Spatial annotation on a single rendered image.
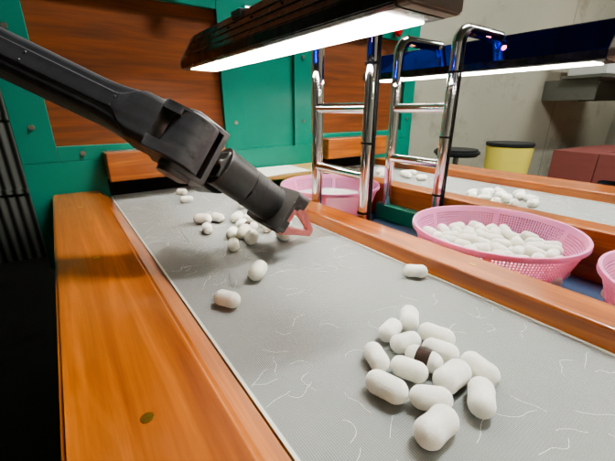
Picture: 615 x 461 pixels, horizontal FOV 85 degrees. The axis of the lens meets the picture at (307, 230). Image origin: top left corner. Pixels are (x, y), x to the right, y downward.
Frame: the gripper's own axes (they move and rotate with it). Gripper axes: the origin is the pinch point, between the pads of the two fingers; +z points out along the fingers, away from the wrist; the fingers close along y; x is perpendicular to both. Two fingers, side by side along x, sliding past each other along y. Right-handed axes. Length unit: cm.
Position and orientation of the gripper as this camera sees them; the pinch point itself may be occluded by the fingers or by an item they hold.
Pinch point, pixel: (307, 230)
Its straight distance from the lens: 58.1
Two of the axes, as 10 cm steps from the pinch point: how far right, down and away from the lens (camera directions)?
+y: -5.9, -2.7, 7.6
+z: 6.2, 4.6, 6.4
